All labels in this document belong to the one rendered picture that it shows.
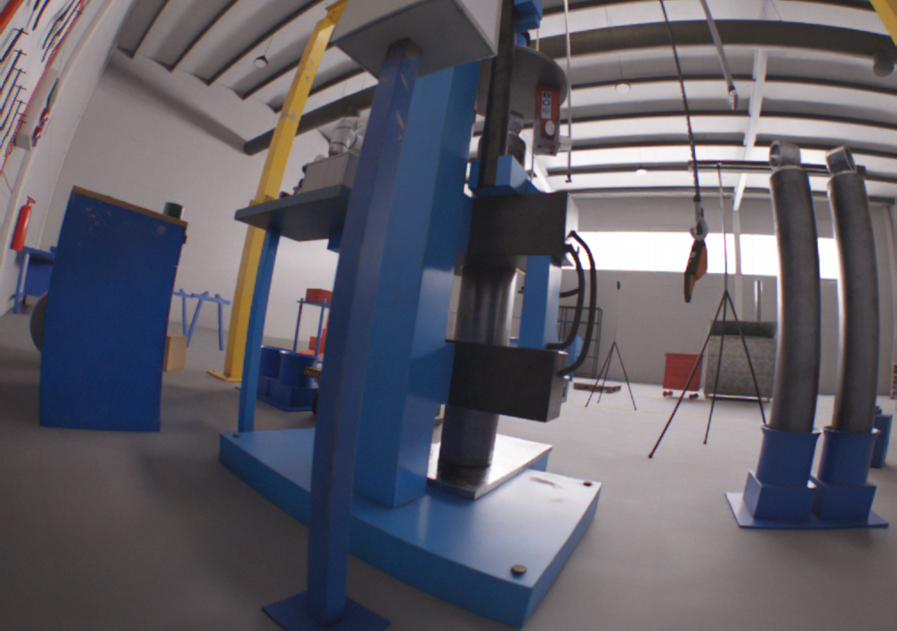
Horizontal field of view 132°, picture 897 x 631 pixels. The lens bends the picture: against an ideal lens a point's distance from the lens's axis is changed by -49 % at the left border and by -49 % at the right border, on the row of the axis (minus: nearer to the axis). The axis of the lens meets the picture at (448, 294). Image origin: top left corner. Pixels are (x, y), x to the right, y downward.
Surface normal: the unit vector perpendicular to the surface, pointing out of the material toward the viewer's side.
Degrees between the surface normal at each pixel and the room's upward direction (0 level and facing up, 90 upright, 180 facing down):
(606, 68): 173
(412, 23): 180
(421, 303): 90
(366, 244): 90
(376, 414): 90
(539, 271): 90
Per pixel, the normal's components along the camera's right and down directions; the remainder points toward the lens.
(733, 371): -0.59, -0.18
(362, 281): 0.85, 0.04
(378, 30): -0.13, 0.98
